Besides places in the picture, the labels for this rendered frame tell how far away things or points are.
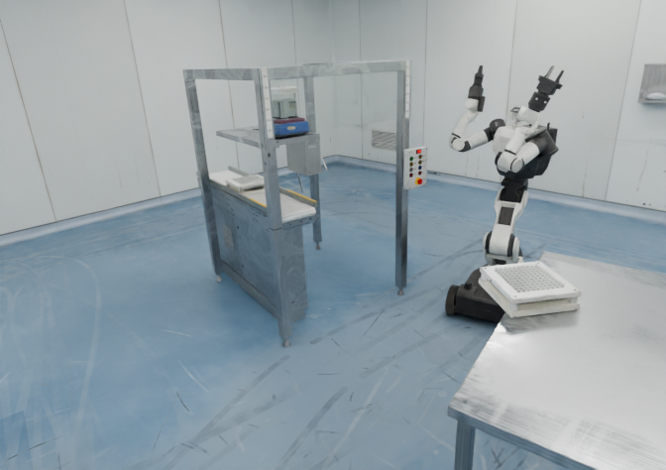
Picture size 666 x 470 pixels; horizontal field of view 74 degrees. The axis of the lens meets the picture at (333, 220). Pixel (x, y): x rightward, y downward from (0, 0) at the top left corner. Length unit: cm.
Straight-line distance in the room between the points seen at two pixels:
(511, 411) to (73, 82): 516
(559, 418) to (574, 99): 448
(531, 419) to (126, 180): 521
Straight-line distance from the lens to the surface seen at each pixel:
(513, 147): 253
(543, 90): 256
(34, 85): 552
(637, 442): 130
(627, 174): 542
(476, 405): 126
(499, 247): 279
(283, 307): 266
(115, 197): 582
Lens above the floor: 165
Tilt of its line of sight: 20 degrees down
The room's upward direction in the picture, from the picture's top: 3 degrees counter-clockwise
